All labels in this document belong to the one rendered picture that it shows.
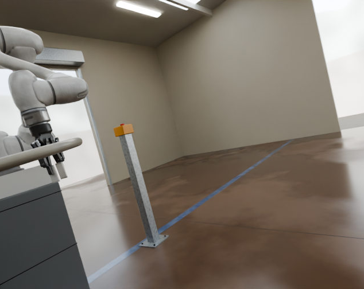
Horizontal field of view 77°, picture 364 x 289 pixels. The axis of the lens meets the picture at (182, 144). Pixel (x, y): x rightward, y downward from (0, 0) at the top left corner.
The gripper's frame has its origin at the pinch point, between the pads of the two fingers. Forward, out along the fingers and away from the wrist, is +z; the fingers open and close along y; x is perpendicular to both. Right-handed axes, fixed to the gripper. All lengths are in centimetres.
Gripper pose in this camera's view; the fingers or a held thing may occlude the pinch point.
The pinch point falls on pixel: (57, 172)
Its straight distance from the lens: 106.6
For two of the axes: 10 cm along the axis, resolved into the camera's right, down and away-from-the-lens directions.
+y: -1.1, 1.6, -9.8
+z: 2.9, 9.5, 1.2
